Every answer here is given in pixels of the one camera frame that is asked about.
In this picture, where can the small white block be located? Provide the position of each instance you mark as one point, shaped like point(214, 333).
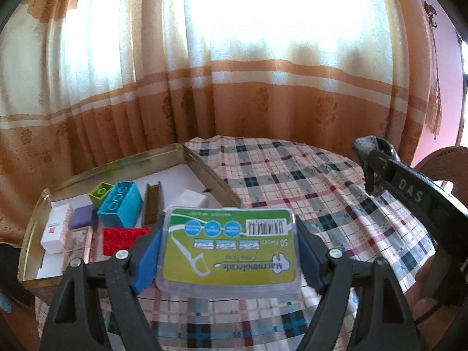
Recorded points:
point(191, 199)

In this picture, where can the person's right hand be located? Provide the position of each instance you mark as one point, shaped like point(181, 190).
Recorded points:
point(426, 310)

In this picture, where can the brown toy brick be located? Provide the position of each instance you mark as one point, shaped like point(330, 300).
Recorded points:
point(153, 204)

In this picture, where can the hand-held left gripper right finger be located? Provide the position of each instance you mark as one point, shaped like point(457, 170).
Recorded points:
point(310, 263)

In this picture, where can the brown wicker chair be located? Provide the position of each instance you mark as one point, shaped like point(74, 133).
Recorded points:
point(446, 158)

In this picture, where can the gold tin tray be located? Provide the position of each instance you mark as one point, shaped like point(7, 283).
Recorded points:
point(204, 179)

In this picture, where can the blue toy brick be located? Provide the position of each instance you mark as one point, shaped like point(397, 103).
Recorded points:
point(122, 204)

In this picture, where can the green toy brick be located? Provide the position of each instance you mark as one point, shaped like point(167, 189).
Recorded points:
point(100, 193)

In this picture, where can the purple block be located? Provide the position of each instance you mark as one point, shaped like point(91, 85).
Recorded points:
point(83, 216)

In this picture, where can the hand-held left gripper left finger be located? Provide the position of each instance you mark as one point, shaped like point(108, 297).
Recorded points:
point(148, 259)

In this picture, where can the plaid tablecloth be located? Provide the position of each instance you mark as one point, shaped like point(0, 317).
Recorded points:
point(292, 182)

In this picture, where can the metal wall hook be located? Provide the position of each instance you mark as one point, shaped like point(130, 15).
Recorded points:
point(430, 11)

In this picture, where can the red toy brick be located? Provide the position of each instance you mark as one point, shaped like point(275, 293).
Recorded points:
point(122, 241)

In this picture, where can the clear floss pick box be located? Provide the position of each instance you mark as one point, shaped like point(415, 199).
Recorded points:
point(230, 252)

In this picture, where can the white and pink box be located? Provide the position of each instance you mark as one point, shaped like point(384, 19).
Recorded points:
point(55, 230)

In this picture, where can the cream and orange curtain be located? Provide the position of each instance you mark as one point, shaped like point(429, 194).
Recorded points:
point(219, 80)

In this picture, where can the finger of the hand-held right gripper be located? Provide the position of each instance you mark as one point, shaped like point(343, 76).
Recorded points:
point(367, 148)
point(376, 184)

